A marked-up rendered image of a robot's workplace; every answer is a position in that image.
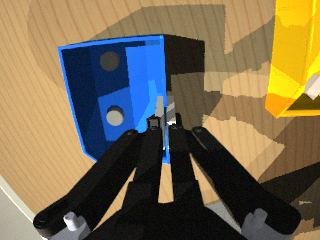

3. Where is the yellow bin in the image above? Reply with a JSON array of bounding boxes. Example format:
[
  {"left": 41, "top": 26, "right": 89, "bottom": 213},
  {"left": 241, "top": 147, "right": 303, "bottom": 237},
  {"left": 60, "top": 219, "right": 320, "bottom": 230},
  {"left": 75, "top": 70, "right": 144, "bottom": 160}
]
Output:
[{"left": 265, "top": 0, "right": 320, "bottom": 118}]

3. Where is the blue bin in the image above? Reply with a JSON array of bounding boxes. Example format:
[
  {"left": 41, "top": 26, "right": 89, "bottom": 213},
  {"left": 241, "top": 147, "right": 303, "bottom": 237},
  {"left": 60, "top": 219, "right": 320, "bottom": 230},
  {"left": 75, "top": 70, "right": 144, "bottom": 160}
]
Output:
[{"left": 58, "top": 34, "right": 170, "bottom": 164}]

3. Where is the small beige block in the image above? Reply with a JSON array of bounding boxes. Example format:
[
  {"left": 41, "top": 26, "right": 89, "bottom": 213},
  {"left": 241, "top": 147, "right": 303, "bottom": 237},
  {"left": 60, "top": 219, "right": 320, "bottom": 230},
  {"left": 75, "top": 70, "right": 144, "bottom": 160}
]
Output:
[{"left": 304, "top": 74, "right": 320, "bottom": 100}]

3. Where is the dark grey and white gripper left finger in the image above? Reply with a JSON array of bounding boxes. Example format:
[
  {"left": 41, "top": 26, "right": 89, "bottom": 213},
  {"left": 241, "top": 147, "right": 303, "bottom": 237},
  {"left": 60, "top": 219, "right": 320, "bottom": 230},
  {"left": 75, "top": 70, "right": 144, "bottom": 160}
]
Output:
[{"left": 33, "top": 96, "right": 165, "bottom": 240}]

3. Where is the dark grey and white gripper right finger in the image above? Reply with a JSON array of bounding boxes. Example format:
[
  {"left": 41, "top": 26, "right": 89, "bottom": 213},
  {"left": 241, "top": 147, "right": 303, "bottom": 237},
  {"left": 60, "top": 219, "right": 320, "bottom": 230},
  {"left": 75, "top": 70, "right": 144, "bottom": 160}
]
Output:
[{"left": 166, "top": 96, "right": 301, "bottom": 240}]

